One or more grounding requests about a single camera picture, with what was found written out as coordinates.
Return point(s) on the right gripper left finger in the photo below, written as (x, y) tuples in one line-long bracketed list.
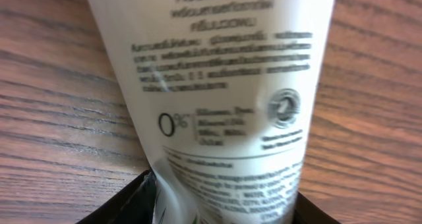
[(134, 204)]

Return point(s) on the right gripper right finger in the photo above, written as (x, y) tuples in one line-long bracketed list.
[(308, 213)]

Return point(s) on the white cosmetic tube gold cap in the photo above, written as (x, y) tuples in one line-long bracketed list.
[(221, 95)]

